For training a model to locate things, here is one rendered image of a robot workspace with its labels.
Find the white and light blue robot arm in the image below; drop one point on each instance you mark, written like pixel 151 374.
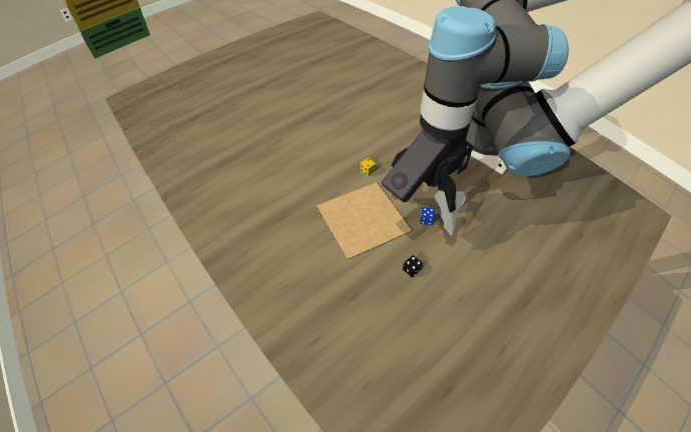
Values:
pixel 469 51

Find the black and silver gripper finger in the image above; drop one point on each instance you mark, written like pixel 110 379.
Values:
pixel 397 157
pixel 449 201

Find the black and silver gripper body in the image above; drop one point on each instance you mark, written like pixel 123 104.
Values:
pixel 455 154

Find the tan square mat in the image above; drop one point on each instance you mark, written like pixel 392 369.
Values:
pixel 362 220

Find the black die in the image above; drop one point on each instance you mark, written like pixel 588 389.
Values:
pixel 412 266

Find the yellow die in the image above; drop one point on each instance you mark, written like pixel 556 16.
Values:
pixel 367 166

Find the blue die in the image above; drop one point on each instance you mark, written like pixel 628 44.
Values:
pixel 427 216

